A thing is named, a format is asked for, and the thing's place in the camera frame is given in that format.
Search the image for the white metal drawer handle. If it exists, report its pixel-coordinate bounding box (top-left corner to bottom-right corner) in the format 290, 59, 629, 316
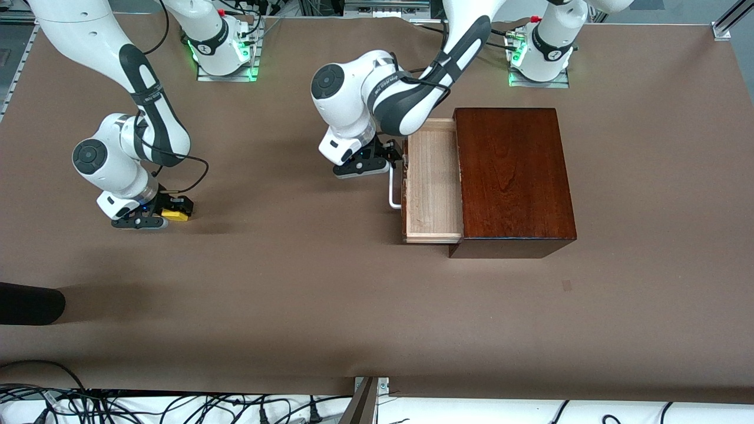
388, 168, 405, 210

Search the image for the light wooden drawer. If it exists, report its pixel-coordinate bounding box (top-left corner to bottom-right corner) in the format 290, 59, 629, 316
401, 118, 464, 245

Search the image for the dark red wooden cabinet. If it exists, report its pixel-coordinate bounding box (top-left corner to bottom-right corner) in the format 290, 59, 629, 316
449, 107, 578, 260

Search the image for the black ribbed cylinder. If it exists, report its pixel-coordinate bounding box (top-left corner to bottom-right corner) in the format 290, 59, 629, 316
0, 281, 67, 326

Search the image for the brown table cover sheet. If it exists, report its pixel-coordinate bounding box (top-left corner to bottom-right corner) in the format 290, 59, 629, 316
0, 13, 754, 405

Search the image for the dark metal beam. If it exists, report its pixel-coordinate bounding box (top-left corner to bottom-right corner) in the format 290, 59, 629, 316
338, 377, 381, 424

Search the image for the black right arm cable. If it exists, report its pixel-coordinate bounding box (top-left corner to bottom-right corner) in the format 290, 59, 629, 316
133, 111, 210, 195

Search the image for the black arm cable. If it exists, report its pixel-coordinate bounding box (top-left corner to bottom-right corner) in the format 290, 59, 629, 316
388, 52, 455, 90
133, 111, 210, 195

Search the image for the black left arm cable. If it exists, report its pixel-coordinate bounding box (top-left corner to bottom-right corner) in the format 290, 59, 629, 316
388, 52, 455, 90

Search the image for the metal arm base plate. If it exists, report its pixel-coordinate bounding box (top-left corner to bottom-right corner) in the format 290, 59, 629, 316
508, 29, 571, 89
196, 16, 264, 83

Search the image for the aluminium frame profile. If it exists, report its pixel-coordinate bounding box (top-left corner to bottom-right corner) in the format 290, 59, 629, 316
712, 0, 754, 41
0, 24, 39, 122

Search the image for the metal corner bracket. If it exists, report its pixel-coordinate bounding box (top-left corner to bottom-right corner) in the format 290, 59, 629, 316
353, 377, 391, 402

